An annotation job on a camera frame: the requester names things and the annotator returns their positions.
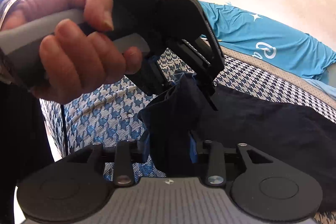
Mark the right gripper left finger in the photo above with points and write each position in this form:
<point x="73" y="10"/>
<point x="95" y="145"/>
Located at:
<point x="127" y="153"/>

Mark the blue houndstooth mattress cover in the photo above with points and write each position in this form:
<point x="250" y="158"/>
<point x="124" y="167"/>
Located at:
<point x="109" y="114"/>

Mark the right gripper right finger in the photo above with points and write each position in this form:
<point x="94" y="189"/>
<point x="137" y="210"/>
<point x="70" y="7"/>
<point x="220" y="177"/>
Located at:
<point x="208" y="161"/>

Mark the blue airplane print sheet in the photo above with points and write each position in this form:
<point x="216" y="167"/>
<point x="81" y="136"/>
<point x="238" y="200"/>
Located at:
<point x="273" y="42"/>

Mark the black t-shirt red print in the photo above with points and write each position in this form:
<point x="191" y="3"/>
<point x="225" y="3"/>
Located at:
<point x="296" y="135"/>

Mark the person's left hand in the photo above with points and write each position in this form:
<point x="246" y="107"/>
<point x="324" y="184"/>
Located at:
<point x="75" y="63"/>

